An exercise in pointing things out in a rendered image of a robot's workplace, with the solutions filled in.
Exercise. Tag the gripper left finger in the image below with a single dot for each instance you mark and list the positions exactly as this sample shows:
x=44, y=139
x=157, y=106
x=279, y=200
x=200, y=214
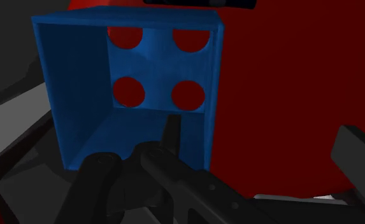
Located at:
x=173, y=183

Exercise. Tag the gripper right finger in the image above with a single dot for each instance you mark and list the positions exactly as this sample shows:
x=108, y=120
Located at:
x=360, y=161

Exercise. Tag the red robot stand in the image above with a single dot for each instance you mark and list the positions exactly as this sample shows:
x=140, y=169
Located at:
x=294, y=93

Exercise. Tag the blue box with round holes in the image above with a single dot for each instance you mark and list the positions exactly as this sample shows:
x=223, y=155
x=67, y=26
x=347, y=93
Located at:
x=76, y=93

